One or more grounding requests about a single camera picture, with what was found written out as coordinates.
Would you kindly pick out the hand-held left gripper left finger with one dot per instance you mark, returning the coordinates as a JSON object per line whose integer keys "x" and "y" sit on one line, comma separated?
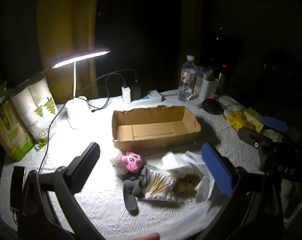
{"x": 88, "y": 153}

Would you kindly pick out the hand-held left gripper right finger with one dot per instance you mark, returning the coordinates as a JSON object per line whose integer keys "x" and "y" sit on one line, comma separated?
{"x": 217, "y": 170}

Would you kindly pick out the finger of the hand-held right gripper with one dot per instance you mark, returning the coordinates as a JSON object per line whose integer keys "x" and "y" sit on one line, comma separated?
{"x": 275, "y": 123}
{"x": 252, "y": 138}

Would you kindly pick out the brown sponge cloth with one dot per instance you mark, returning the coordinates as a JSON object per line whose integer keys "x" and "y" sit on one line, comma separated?
{"x": 187, "y": 183}

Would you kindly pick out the white paper tissue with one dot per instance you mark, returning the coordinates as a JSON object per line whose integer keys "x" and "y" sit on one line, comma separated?
{"x": 181, "y": 160}

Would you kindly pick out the pink plush toy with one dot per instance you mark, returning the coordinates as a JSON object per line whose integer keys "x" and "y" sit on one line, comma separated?
{"x": 132, "y": 161}

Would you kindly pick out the grey socks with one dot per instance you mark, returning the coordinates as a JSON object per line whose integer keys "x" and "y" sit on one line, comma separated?
{"x": 133, "y": 192}

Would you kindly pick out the cotton swab bag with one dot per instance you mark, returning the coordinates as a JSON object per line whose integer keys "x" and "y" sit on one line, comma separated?
{"x": 158, "y": 185}

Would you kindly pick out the cardboard box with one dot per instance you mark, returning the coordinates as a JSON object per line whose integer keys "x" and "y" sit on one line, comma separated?
{"x": 151, "y": 142}

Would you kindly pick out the person's left hand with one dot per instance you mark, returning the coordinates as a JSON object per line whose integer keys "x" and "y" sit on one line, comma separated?
{"x": 147, "y": 237}

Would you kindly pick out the yellow packets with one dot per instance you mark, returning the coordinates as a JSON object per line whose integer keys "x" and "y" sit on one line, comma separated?
{"x": 241, "y": 120}

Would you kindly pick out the thin rubber band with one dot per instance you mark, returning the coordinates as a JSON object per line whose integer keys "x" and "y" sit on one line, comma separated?
{"x": 188, "y": 201}

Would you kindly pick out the white desk lamp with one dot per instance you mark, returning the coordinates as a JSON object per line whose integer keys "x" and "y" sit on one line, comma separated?
{"x": 77, "y": 112}

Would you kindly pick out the dark metal flask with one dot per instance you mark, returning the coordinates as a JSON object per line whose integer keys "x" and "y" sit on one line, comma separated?
{"x": 221, "y": 80}

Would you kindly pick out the white perforated holder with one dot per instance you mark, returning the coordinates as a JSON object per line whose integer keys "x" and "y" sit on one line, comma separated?
{"x": 207, "y": 88}

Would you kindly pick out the white charger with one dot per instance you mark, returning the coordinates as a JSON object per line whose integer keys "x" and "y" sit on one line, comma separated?
{"x": 126, "y": 95}

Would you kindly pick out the paper cup pack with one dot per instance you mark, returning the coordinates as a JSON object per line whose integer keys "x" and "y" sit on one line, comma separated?
{"x": 38, "y": 105}

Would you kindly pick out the black charger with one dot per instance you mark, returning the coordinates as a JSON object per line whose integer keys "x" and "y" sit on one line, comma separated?
{"x": 135, "y": 90}

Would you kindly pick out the green carton box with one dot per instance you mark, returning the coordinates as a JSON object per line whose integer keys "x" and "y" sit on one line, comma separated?
{"x": 8, "y": 130}

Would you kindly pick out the white power strip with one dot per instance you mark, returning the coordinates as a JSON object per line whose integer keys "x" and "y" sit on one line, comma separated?
{"x": 151, "y": 97}

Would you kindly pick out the clear water bottle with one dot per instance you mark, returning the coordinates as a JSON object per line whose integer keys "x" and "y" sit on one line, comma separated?
{"x": 187, "y": 80}

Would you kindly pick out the yellow curtain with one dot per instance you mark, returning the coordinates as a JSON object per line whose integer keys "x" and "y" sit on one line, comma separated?
{"x": 65, "y": 30}

